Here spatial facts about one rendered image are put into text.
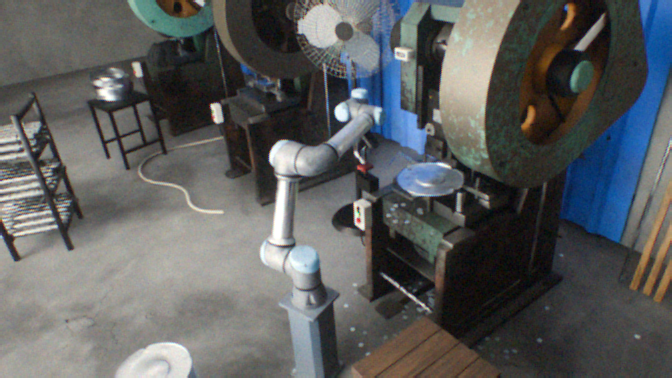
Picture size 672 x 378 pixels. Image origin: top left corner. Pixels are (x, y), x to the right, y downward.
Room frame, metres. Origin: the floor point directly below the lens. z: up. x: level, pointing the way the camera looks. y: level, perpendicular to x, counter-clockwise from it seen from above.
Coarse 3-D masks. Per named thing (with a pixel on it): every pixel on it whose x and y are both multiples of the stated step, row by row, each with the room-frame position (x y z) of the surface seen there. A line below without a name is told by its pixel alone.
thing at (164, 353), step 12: (156, 348) 1.41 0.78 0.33; (168, 348) 1.41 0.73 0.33; (180, 348) 1.40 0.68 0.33; (132, 360) 1.36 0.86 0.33; (144, 360) 1.36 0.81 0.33; (156, 360) 1.35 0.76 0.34; (168, 360) 1.35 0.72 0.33; (180, 360) 1.34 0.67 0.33; (120, 372) 1.30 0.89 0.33; (132, 372) 1.30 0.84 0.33; (144, 372) 1.29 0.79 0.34; (156, 372) 1.29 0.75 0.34; (168, 372) 1.29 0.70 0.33; (180, 372) 1.28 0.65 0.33
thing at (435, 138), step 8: (432, 88) 1.94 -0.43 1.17; (432, 96) 1.92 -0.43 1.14; (432, 104) 1.92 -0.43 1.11; (432, 112) 1.92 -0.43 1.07; (440, 112) 1.88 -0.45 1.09; (432, 120) 1.92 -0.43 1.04; (440, 120) 1.88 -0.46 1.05; (432, 128) 1.90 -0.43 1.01; (440, 128) 1.88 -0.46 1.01; (432, 136) 1.89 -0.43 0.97; (440, 136) 1.88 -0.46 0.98; (424, 144) 1.90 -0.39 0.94; (432, 144) 1.88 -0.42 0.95; (440, 144) 1.84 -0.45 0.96; (432, 152) 1.87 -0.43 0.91; (440, 152) 1.83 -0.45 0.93; (448, 152) 1.84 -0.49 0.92
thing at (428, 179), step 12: (420, 168) 1.97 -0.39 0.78; (432, 168) 1.96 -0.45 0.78; (444, 168) 1.95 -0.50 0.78; (408, 180) 1.86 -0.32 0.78; (420, 180) 1.85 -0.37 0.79; (432, 180) 1.84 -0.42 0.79; (444, 180) 1.84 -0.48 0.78; (456, 180) 1.83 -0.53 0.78; (420, 192) 1.76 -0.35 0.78; (432, 192) 1.75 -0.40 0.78; (444, 192) 1.74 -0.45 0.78
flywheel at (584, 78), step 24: (576, 0) 1.66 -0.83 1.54; (600, 0) 1.71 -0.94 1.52; (552, 24) 1.60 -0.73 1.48; (576, 24) 1.68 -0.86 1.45; (600, 24) 1.67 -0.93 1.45; (552, 48) 1.58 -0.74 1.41; (576, 48) 1.60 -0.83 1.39; (600, 48) 1.75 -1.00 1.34; (528, 72) 1.54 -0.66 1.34; (552, 72) 1.51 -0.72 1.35; (576, 72) 1.48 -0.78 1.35; (600, 72) 1.74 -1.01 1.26; (528, 96) 1.56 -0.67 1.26; (576, 96) 1.73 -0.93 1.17; (528, 120) 1.60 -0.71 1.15; (552, 120) 1.65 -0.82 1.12; (576, 120) 1.68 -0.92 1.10
